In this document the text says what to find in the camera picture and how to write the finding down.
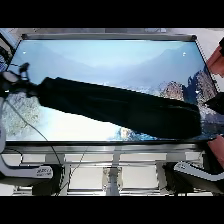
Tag silver frame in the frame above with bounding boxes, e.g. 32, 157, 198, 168
0, 142, 214, 197

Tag red garment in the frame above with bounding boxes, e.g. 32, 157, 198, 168
205, 133, 224, 169
206, 37, 224, 78

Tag black pants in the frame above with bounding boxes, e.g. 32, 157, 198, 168
35, 76, 203, 140

